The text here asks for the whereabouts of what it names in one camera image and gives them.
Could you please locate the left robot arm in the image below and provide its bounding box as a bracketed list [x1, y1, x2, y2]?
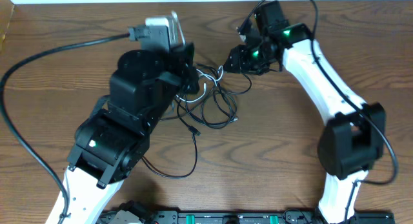
[47, 43, 199, 223]

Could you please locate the left camera cable black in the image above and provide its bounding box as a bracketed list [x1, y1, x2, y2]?
[1, 39, 139, 223]

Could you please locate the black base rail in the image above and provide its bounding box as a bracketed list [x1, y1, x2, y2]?
[96, 200, 396, 224]

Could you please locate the black thick cable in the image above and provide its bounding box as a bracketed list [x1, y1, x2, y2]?
[140, 64, 252, 179]

